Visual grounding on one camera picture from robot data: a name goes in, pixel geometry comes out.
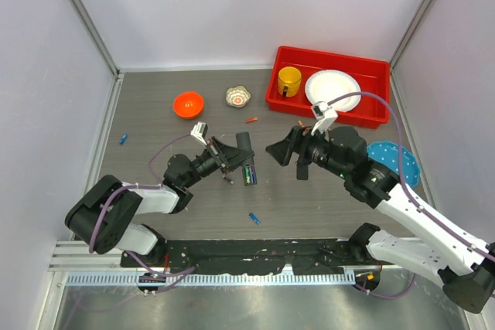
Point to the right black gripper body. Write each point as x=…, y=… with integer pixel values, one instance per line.
x=307, y=143

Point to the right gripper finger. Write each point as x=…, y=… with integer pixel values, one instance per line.
x=280, y=151
x=294, y=138

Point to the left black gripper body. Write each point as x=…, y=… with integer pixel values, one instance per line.
x=215, y=152

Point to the green battery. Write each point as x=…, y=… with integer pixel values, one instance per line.
x=247, y=175

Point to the black remote control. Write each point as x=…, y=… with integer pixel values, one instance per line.
x=244, y=143

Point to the black battery cover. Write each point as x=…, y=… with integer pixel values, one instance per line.
x=302, y=171

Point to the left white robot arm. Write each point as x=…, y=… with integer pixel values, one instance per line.
x=102, y=218

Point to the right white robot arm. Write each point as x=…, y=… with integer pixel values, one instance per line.
x=461, y=264

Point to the orange battery near remote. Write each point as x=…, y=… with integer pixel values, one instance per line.
x=251, y=120

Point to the black battery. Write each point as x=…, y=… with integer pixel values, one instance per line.
x=228, y=180

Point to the orange bowl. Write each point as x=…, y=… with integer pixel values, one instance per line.
x=188, y=105

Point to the white paper plate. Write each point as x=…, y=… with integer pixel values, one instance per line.
x=327, y=85

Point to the yellow mug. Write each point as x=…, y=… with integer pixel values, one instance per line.
x=289, y=81

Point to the small patterned bowl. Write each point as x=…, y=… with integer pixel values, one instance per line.
x=237, y=96

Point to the blue battery near front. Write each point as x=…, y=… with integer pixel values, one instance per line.
x=254, y=218

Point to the blue battery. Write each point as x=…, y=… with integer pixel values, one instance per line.
x=123, y=139
x=254, y=218

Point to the blue polka dot plate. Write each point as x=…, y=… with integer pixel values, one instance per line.
x=386, y=153

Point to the blue battery far left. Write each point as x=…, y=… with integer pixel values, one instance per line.
x=123, y=139

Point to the red plastic bin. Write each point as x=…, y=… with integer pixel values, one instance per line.
x=372, y=76

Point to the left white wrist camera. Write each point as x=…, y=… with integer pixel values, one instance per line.
x=198, y=133

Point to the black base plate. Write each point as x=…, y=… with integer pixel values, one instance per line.
x=250, y=257

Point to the white slotted cable duct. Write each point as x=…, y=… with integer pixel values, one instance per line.
x=141, y=278

